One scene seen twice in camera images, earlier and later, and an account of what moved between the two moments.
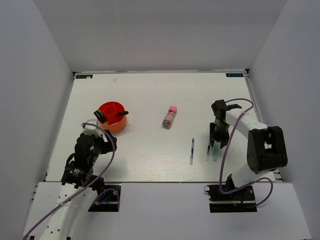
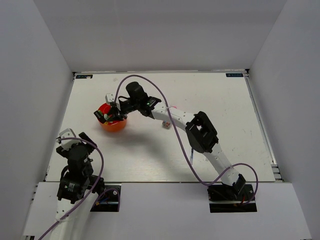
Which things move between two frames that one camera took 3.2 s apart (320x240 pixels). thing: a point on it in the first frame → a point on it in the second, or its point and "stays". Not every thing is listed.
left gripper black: x=110 y=145 → x=64 y=153
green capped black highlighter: x=99 y=116 stays
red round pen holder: x=113 y=122 stays
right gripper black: x=213 y=136 → x=116 y=112
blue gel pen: x=191 y=155 stays
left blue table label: x=84 y=76 stays
